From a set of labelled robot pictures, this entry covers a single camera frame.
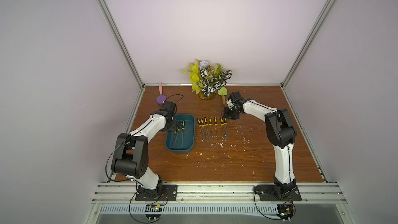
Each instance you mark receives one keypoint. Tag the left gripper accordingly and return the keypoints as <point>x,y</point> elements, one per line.
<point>173,127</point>

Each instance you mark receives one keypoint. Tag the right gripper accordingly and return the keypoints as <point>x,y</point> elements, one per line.
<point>230,113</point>

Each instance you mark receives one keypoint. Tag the teal plastic storage box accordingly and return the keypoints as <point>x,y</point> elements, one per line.
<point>189,134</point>

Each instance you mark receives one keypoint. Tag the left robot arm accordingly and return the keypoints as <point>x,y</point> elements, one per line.
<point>131,154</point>

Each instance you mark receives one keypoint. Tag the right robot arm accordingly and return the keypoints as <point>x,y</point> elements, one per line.
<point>280,131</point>

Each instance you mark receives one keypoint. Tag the purple heart-shaped spatula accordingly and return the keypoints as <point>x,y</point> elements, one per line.
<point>161,98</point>

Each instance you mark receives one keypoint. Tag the potted plant in glass vase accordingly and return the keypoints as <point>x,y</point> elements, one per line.
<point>207,78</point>

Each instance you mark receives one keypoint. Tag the left controller board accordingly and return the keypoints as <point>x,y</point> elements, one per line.
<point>153,212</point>

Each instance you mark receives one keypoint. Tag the controller board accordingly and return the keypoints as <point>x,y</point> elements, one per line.
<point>153,212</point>
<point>285,211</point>

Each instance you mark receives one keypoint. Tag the right controller board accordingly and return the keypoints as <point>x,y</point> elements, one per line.
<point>285,211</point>

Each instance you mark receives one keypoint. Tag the green spatula wooden handle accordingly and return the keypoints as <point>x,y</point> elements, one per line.
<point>223,92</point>

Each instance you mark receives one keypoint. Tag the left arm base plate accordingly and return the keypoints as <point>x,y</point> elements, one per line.
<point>166,192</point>

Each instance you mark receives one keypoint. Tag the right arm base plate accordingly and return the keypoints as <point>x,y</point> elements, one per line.
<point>271,193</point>

